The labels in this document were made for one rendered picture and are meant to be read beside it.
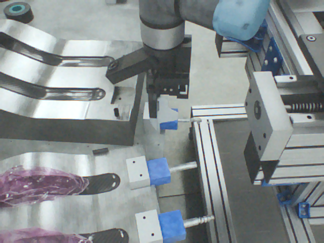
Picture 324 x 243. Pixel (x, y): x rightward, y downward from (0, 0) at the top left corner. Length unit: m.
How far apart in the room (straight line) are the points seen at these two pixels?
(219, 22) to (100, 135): 0.37
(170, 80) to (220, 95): 1.37
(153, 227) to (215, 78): 1.59
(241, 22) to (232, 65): 1.73
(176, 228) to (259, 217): 0.79
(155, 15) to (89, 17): 0.62
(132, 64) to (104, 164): 0.20
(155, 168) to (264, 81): 0.25
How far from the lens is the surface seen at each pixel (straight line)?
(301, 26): 0.82
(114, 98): 0.71
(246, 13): 0.42
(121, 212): 0.57
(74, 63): 0.80
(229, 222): 1.25
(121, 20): 1.07
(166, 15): 0.49
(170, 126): 0.70
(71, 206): 0.58
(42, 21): 1.12
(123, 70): 0.60
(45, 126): 0.71
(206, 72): 2.07
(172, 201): 1.52
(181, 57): 0.56
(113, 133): 0.68
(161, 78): 0.58
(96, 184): 0.61
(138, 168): 0.58
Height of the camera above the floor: 1.38
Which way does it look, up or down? 51 degrees down
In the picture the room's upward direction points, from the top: straight up
